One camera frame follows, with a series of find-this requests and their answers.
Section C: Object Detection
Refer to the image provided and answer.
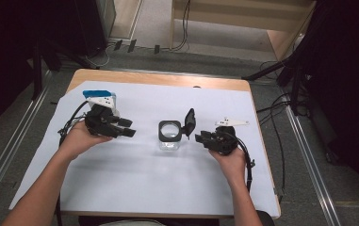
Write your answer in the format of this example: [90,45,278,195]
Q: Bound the left hand-held gripper cable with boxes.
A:
[54,100,90,226]

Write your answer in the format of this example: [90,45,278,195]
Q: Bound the person's left hand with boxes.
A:
[61,121,114,161]

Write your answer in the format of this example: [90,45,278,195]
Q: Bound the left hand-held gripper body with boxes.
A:
[85,95,121,139]

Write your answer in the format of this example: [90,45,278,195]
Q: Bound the right hand-held gripper cable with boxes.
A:
[227,131,256,192]

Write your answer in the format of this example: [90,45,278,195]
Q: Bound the white floor cable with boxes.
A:
[84,43,112,69]

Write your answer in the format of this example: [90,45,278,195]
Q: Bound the hand-held gripper cable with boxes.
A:
[54,100,90,226]
[227,131,256,192]

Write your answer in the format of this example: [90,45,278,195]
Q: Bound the black hanging cable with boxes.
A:
[171,0,191,52]

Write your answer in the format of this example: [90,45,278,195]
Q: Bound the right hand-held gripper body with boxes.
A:
[206,117,250,156]

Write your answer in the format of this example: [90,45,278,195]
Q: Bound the metal floor rail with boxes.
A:
[285,103,341,226]
[0,70,54,218]

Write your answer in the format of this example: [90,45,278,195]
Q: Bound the blue and white pouch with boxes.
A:
[82,89,120,116]

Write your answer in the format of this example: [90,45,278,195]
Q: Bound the white paper sheet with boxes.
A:
[8,80,282,219]

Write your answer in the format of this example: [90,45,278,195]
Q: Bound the wooden table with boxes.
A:
[54,69,283,220]

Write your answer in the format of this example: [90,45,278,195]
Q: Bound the black metal stand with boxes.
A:
[30,31,100,101]
[242,0,326,116]

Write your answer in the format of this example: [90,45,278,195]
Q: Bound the black floor cables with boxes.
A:
[255,60,294,202]

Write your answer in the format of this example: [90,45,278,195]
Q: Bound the clear container with black lid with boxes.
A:
[157,107,197,152]

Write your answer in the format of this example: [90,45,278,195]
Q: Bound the light wooden shelf unit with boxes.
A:
[170,0,318,62]

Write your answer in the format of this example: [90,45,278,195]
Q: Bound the person's clothing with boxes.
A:
[77,216,220,226]

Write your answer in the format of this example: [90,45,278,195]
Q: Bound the black chair armrest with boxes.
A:
[255,209,275,226]

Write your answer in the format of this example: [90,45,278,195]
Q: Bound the person's right hand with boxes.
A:
[208,145,248,189]

